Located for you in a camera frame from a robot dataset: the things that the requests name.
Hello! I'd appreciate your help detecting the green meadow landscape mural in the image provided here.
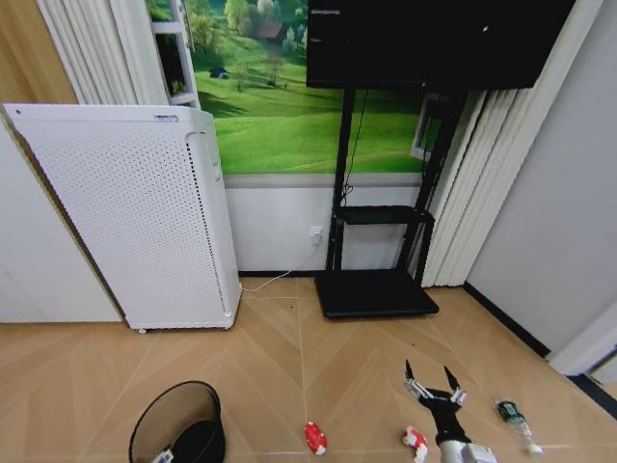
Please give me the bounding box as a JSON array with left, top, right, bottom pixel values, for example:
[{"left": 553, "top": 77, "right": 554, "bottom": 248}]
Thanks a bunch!
[{"left": 144, "top": 0, "right": 443, "bottom": 176}]

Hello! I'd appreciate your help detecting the black television screen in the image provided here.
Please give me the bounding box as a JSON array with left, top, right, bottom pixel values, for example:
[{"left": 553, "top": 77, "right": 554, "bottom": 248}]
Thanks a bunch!
[{"left": 306, "top": 0, "right": 578, "bottom": 92}]

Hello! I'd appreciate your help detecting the red white crumpled wrapper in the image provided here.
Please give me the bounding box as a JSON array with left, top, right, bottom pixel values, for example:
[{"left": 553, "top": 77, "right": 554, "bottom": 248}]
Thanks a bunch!
[{"left": 303, "top": 421, "right": 330, "bottom": 455}]

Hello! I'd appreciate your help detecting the red white snack packet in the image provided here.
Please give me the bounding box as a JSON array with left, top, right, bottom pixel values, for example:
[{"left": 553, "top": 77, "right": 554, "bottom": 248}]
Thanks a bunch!
[{"left": 400, "top": 424, "right": 430, "bottom": 460}]

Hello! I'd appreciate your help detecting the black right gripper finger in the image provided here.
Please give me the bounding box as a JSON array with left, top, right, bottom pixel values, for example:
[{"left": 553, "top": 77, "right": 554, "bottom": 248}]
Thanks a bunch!
[
  {"left": 403, "top": 359, "right": 430, "bottom": 401},
  {"left": 443, "top": 365, "right": 469, "bottom": 405}
]

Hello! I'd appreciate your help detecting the clear plastic bottle green label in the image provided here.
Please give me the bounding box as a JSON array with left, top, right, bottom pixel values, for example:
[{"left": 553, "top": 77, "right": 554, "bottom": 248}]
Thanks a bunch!
[{"left": 496, "top": 397, "right": 545, "bottom": 456}]

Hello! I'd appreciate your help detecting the black cable on stand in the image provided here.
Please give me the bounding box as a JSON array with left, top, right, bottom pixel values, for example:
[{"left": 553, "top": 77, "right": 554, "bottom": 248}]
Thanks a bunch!
[{"left": 340, "top": 88, "right": 370, "bottom": 206}]

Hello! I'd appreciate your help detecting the black mesh trash bin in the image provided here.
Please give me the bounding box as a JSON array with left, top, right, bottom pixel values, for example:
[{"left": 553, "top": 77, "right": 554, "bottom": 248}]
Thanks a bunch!
[{"left": 127, "top": 380, "right": 228, "bottom": 463}]

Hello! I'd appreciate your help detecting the white power cable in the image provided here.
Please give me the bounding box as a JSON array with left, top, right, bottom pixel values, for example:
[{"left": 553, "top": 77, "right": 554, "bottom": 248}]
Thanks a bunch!
[{"left": 239, "top": 236, "right": 321, "bottom": 293}]

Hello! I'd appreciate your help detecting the white ladder shelf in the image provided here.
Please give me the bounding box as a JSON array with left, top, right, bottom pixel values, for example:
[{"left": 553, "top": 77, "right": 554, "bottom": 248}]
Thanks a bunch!
[{"left": 149, "top": 0, "right": 200, "bottom": 108}]

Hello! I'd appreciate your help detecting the white vertical blind curtain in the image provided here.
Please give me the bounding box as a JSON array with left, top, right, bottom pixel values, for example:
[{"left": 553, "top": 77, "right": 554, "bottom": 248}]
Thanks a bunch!
[
  {"left": 421, "top": 0, "right": 604, "bottom": 289},
  {"left": 36, "top": 0, "right": 168, "bottom": 106}
]

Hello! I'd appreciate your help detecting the black television floor stand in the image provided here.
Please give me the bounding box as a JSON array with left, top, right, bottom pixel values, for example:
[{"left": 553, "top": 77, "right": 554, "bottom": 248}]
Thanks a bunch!
[{"left": 314, "top": 88, "right": 471, "bottom": 320}]

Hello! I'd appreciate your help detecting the white perforated air purifier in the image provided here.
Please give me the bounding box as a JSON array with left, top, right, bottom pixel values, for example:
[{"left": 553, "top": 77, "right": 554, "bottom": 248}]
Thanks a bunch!
[{"left": 1, "top": 101, "right": 243, "bottom": 336}]

